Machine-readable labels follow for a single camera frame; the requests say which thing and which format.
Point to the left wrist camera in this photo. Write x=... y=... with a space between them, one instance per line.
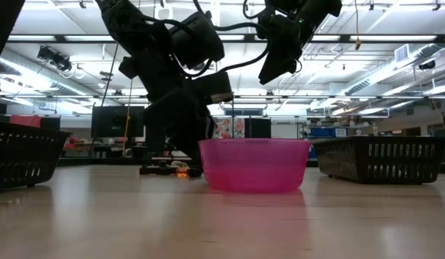
x=211 y=86

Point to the black basket holding spiders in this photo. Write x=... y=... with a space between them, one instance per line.
x=21 y=154

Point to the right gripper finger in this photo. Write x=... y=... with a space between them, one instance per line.
x=268 y=75
x=287 y=69

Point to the black computer monitor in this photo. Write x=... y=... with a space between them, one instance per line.
x=118 y=121

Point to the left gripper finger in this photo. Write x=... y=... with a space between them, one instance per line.
x=198 y=153
x=185 y=151

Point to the black ceiling camera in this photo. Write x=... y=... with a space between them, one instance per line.
x=55 y=57

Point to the orange translucent plastic pumpkin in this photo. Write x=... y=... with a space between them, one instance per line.
x=182 y=173

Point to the pale plastic skull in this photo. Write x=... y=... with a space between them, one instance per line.
x=179 y=164

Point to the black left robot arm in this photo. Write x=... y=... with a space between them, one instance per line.
x=136 y=28

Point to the black panel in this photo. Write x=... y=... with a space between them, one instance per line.
x=258 y=128

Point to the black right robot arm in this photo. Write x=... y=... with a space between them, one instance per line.
x=319 y=11

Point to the blue storage bins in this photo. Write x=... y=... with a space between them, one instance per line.
x=326 y=132

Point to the red cloth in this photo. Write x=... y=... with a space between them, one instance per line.
x=25 y=121

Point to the black plastic spider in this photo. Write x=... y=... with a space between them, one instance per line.
x=154 y=170

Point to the pink translucent plastic bowl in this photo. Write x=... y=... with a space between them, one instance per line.
x=254 y=165

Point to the colourful patterned box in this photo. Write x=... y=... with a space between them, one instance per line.
x=227 y=128

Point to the black basket holding skulls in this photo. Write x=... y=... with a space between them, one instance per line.
x=380 y=158

